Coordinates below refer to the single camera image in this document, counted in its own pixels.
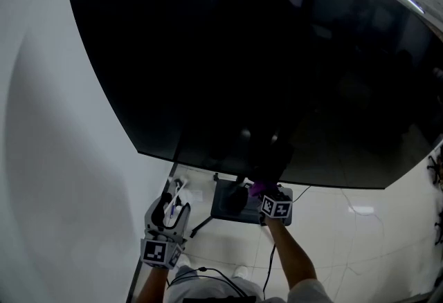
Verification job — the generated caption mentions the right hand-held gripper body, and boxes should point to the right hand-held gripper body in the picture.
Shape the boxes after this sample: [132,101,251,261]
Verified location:
[258,190,294,226]

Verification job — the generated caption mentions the person's left forearm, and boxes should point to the person's left forearm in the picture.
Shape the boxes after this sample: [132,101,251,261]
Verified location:
[136,264,170,303]

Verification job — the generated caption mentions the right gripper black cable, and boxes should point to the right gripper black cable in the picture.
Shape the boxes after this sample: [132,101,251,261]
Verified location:
[262,244,278,300]

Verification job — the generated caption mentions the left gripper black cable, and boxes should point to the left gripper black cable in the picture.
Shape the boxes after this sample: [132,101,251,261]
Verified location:
[165,266,250,297]

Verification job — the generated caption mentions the purple cloth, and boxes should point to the purple cloth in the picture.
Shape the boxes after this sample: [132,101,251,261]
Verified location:
[248,181,278,197]

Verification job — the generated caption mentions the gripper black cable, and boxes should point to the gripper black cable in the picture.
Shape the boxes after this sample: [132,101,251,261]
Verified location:
[165,266,250,297]
[262,244,278,300]

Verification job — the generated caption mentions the ceiling light strip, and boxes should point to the ceiling light strip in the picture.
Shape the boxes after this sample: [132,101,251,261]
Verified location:
[397,0,426,15]

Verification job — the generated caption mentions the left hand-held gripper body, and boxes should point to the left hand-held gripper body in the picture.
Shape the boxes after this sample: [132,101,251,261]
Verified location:
[140,227,188,270]

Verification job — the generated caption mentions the large black screen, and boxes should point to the large black screen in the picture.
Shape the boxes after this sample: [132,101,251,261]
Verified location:
[65,0,443,190]

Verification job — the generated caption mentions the black screen stand base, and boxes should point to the black screen stand base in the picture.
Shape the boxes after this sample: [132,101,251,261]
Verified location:
[190,172,295,239]

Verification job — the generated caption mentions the person's white shirt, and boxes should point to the person's white shirt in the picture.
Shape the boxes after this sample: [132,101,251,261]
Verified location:
[289,279,335,303]

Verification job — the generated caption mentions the person's right forearm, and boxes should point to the person's right forearm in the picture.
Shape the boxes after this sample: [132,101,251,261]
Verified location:
[264,217,318,291]

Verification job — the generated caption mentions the person's light trousers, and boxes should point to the person's light trousers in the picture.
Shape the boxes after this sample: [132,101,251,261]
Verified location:
[165,265,288,303]

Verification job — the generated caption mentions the black office chair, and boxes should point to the black office chair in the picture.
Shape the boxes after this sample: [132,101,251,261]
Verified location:
[427,147,443,189]
[434,211,443,248]

